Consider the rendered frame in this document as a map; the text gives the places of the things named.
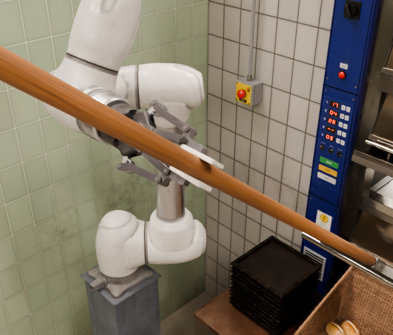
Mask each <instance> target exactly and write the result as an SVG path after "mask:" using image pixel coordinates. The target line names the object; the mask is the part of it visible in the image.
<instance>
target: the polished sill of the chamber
mask: <svg viewBox="0 0 393 335"><path fill-rule="evenodd" d="M360 202H361V203H363V204H365V205H367V206H369V207H371V208H373V209H375V210H377V211H379V212H381V213H384V214H386V215H388V216H390V217H392V218H393V200H392V199H390V198H388V197H385V196H383V195H381V194H379V193H377V192H374V191H372V190H370V189H369V190H367V191H365V192H364V193H363V194H362V195H361V199H360Z"/></svg>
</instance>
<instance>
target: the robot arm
mask: <svg viewBox="0 0 393 335"><path fill-rule="evenodd" d="M140 13H141V0H81V2H80V5H79V8H78V10H77V13H76V16H75V19H74V22H73V26H72V30H71V32H70V38H69V43H68V48H67V51H66V55H65V57H64V60H63V61H62V63H61V65H60V66H59V67H58V69H56V70H54V71H52V72H50V74H52V75H54V76H55V77H57V78H59V79H61V80H63V81H64V82H66V83H68V84H69V85H71V86H73V87H74V88H77V89H78V90H80V91H82V92H84V93H85V94H87V95H89V96H91V97H92V98H95V99H96V100H98V101H100V102H101V103H103V104H105V105H106V106H109V107H110V108H112V109H114V110H115V111H117V112H119V113H121V114H123V115H124V116H126V117H128V118H130V119H131V120H133V121H135V122H137V123H138V124H141V125H142V126H144V127H146V128H147V129H149V130H151V131H152V132H155V133H156V134H158V135H160V136H162V137H163V138H165V139H167V140H168V141H170V142H172V143H174V144H176V145H178V146H179V147H181V148H182V149H184V150H186V151H188V152H190V153H192V154H193V155H195V156H197V157H198V158H200V159H202V160H204V161H206V162H208V163H209V164H211V165H213V166H215V167H217V168H219V169H223V168H224V165H222V164H221V163H219V162H217V161H216V160H214V159H212V158H210V157H208V156H206V153H207V151H208V150H207V148H206V147H204V146H203V145H201V144H199V143H197V142H195V141H194V137H195V136H196V134H197V131H196V130H195V129H194V128H192V127H190V126H189V125H188V124H186V123H185V122H186V121H187V119H188V117H189V114H190V111H191V109H195V108H197V107H199V106H200V105H201V104H202V101H203V100H204V87H203V81H202V74H201V73H200V72H199V71H197V70H196V69H195V68H192V67H189V66H185V65H182V64H173V63H149V64H139V65H131V66H123V67H121V65H122V63H123V61H124V60H125V58H126V57H127V56H128V54H129V52H130V50H131V47H132V45H133V42H134V40H135V36H136V34H137V29H138V26H139V16H140ZM41 103H42V105H43V106H44V108H45V109H46V111H47V112H48V113H49V114H50V115H51V116H52V117H53V118H54V119H55V120H57V121H58V122H60V123H61V124H62V125H63V126H65V127H67V128H69V129H71V130H73V131H75V132H78V133H81V134H85V135H87V136H89V137H91V138H93V139H95V140H97V141H100V142H102V143H104V144H106V145H109V146H110V145H112V146H113V147H115V148H117V149H118V150H119V151H120V153H121V155H122V156H123V159H122V163H119V164H118V170H120V171H123V172H125V173H128V174H134V173H136V174H137V175H140V176H141V177H144V178H146V179H148V180H150V181H153V182H155V196H156V210H154V212H152V214H151V217H150V221H142V220H139V219H137V218H136V216H134V215H133V214H131V213H130V212H127V211H122V210H115V211H110V212H109V213H107V214H106V215H104V216H103V218H102V219H101V221H100V224H99V225H98V230H97V233H96V256H97V260H98V264H99V267H97V268H94V269H91V270H90V271H89V272H88V275H89V277H90V278H93V279H95V281H94V282H92V283H91V284H90V288H91V290H92V291H96V290H100V289H101V288H105V289H106V290H107V291H109V292H110V293H111V295H112V297H113V298H119V297H121V296H122V294H123V293H125V292H127V291H128V290H129V289H131V288H133V287H134V286H136V285H138V284H139V283H141V282H142V281H144V280H146V279H149V278H151V277H152V276H153V271H152V270H149V269H147V268H145V267H144V266H143V265H145V264H156V265H165V264H176V263H185V262H188V261H191V260H194V259H196V258H198V257H200V256H201V255H202V254H203V253H204V251H205V248H206V230H205V228H204V227H203V225H202V223H200V222H199V221H197V220H196V219H193V216H192V214H191V212H190V211H189V210H188V209H187V208H186V207H185V187H188V186H189V184H190V182H191V183H193V184H195V185H196V186H198V187H199V188H201V189H203V190H205V191H208V192H211V190H212V188H211V187H209V186H208V185H206V184H205V183H203V182H201V181H199V180H198V179H196V178H194V177H192V176H190V175H188V174H186V173H184V172H182V171H180V170H178V169H176V168H174V167H172V166H170V165H168V164H166V163H164V162H162V161H160V160H158V159H156V158H154V157H152V156H150V155H148V154H146V153H144V152H142V151H140V150H138V149H136V148H134V147H132V146H130V145H128V144H126V143H124V142H122V141H120V140H118V139H116V138H114V137H112V136H110V135H108V134H106V133H104V132H102V131H100V130H98V129H96V128H94V127H92V126H90V125H88V124H86V123H84V122H82V121H80V120H78V119H76V118H74V117H72V116H70V115H68V114H66V113H64V112H62V111H60V110H58V109H56V108H54V107H52V106H50V105H48V104H46V103H44V102H42V101H41ZM139 110H144V111H139ZM140 155H142V156H144V157H145V158H146V159H147V160H148V161H149V162H151V163H152V164H153V165H154V171H155V174H154V173H151V172H150V171H147V170H145V169H143V168H140V167H138V166H136V165H135V162H134V161H132V160H131V158H134V157H136V156H140Z"/></svg>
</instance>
